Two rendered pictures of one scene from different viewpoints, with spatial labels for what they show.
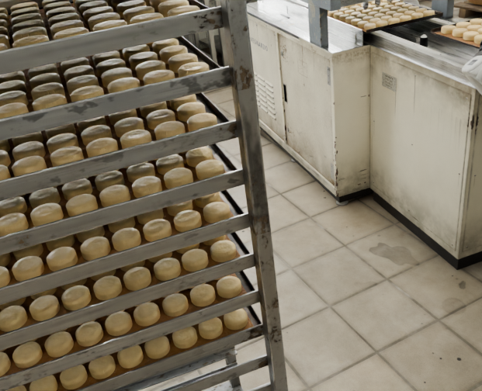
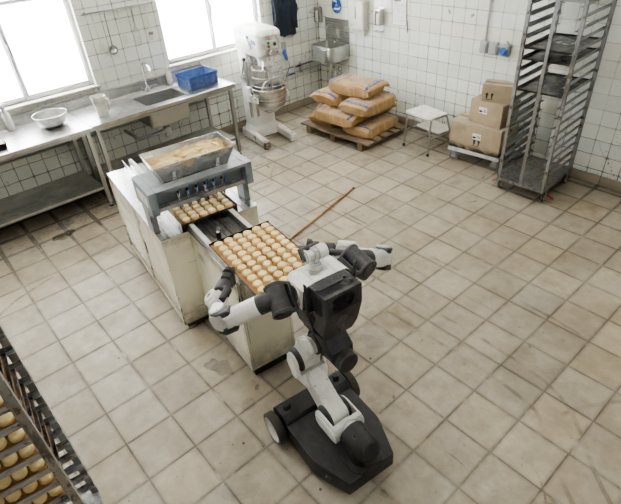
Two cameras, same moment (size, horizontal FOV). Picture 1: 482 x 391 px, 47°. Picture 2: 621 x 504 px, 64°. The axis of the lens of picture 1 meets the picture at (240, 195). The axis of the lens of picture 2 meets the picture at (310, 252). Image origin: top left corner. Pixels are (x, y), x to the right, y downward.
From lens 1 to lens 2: 1.30 m
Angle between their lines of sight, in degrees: 14
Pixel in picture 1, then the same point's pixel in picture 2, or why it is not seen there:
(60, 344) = not seen: outside the picture
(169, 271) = (3, 484)
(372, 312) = (197, 415)
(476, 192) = (254, 334)
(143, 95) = not seen: outside the picture
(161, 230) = not seen: outside the picture
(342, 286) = (181, 397)
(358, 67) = (182, 246)
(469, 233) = (256, 356)
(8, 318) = not seen: outside the picture
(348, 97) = (179, 264)
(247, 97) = (21, 416)
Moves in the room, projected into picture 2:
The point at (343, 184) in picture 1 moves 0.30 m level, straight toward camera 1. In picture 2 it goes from (188, 316) to (184, 346)
